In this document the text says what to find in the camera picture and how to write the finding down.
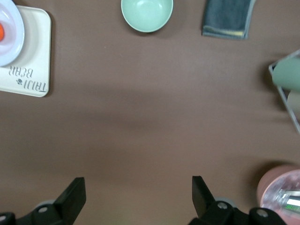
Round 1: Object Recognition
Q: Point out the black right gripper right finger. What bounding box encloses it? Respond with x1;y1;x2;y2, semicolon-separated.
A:
191;175;235;225

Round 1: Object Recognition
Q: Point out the beige cup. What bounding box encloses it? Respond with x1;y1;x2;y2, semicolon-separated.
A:
287;90;300;113

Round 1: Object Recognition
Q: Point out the light green bowl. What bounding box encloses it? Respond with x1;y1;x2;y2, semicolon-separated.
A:
121;0;174;33

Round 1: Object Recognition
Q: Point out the dark grey folded cloth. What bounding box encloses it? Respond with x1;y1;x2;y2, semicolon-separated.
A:
202;0;257;39

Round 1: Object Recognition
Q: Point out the cream bear print tray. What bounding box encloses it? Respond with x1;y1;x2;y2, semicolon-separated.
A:
0;5;52;98

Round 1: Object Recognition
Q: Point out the white round plate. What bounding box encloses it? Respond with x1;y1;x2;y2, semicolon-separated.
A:
0;0;25;68

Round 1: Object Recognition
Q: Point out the light green cup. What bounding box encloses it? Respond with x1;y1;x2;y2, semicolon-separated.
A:
271;57;300;91

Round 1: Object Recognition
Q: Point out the grey wire cup rack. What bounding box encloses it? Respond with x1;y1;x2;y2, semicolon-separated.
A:
268;49;300;135

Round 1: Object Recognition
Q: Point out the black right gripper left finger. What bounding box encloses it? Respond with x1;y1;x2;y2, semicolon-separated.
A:
30;177;87;225

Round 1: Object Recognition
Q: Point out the pink bowl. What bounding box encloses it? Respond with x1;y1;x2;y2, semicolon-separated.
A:
256;164;300;225

